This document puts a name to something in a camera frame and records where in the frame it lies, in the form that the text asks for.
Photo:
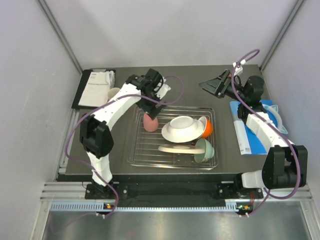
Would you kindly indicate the white blue-rimmed plate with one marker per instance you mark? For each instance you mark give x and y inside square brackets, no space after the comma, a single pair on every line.
[182,129]

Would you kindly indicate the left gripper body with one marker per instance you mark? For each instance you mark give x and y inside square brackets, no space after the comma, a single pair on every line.
[148,106]

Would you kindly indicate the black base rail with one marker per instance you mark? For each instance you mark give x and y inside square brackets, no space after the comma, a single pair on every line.
[179,191]

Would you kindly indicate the teal cat-ear headphones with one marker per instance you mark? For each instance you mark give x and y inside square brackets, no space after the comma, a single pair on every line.
[274,110]

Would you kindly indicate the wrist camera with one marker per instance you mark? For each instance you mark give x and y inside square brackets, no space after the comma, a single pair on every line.
[163,90]
[238,68]

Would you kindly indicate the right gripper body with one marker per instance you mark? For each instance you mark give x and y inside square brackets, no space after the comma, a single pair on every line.
[231,93]

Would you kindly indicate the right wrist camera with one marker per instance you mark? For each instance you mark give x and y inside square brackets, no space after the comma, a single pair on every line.
[238,68]

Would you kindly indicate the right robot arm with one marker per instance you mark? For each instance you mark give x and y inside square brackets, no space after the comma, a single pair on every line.
[286,163]

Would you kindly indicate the orange and white bowl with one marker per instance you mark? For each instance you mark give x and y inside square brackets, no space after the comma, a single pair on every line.
[208,127]

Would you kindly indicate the wire dish rack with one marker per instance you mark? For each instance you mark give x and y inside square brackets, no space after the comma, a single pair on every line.
[144,145]

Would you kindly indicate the pink floral plate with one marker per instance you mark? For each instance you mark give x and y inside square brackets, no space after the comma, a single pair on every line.
[181,149]

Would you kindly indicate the pink plastic cup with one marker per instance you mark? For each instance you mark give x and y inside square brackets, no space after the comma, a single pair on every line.
[149,124]

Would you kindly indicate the orange mug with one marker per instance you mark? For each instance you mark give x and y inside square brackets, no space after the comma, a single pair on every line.
[112,92]

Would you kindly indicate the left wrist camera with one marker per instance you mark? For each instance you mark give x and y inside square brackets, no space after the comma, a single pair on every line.
[163,90]

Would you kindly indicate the green ceramic bowl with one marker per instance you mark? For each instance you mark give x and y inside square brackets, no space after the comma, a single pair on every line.
[209,151]

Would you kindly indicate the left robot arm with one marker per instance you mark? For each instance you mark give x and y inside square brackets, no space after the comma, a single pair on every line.
[145,91]

